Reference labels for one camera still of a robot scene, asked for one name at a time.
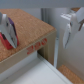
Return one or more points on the purple block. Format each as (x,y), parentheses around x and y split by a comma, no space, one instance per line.
(11,24)

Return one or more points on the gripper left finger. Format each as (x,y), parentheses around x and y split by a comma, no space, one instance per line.
(7,29)

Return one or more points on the pink block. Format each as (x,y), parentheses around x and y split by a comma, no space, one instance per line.
(4,41)

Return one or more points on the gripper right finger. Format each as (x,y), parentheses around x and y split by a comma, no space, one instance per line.
(67,35)

